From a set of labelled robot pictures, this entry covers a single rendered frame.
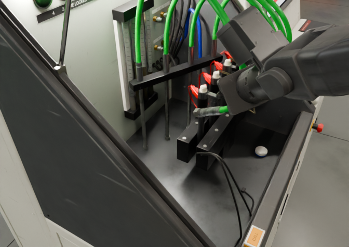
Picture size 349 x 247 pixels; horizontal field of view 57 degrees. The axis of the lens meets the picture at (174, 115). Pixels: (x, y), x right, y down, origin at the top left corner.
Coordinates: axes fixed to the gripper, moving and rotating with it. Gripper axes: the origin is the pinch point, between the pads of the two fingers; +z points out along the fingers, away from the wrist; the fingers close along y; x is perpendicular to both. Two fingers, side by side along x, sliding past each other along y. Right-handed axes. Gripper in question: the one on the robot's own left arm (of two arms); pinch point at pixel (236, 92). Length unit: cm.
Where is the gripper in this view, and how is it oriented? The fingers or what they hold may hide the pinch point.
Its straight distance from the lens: 64.3
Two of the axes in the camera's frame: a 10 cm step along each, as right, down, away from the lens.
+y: -9.2, 3.9, -1.1
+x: 3.9, 9.2, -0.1
